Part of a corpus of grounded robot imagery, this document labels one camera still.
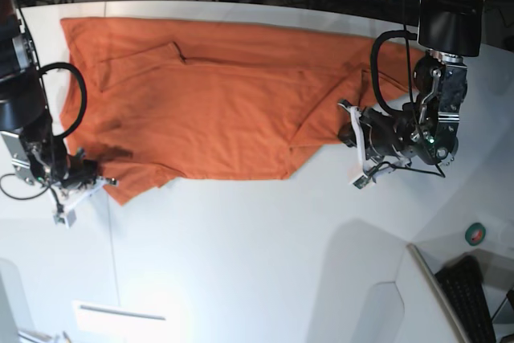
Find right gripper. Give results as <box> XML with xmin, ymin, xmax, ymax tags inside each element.
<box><xmin>56</xmin><ymin>155</ymin><xmax>100</xmax><ymax>190</ymax></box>

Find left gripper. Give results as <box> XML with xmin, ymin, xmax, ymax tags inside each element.
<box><xmin>337</xmin><ymin>108</ymin><xmax>410</xmax><ymax>159</ymax></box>

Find orange t-shirt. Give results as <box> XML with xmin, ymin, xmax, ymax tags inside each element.
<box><xmin>59</xmin><ymin>16</ymin><xmax>426</xmax><ymax>207</ymax></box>

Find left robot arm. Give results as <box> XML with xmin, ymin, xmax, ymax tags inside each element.
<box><xmin>339</xmin><ymin>0</ymin><xmax>485</xmax><ymax>172</ymax></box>

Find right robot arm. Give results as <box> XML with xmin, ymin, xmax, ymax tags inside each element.
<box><xmin>1</xmin><ymin>0</ymin><xmax>101</xmax><ymax>192</ymax></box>

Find green tape roll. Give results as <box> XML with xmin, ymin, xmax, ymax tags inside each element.
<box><xmin>464</xmin><ymin>223</ymin><xmax>487</xmax><ymax>247</ymax></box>

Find black keyboard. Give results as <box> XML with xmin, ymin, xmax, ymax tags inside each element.
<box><xmin>435</xmin><ymin>255</ymin><xmax>496</xmax><ymax>343</ymax></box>

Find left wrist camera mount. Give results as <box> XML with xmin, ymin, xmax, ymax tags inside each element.
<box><xmin>338</xmin><ymin>99</ymin><xmax>411</xmax><ymax>190</ymax></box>

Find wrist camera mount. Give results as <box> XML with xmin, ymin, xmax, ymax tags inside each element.
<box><xmin>49</xmin><ymin>176</ymin><xmax>118</xmax><ymax>228</ymax></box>
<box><xmin>338</xmin><ymin>99</ymin><xmax>411</xmax><ymax>190</ymax></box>

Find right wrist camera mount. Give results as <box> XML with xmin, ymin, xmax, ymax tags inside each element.
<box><xmin>49</xmin><ymin>176</ymin><xmax>118</xmax><ymax>228</ymax></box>

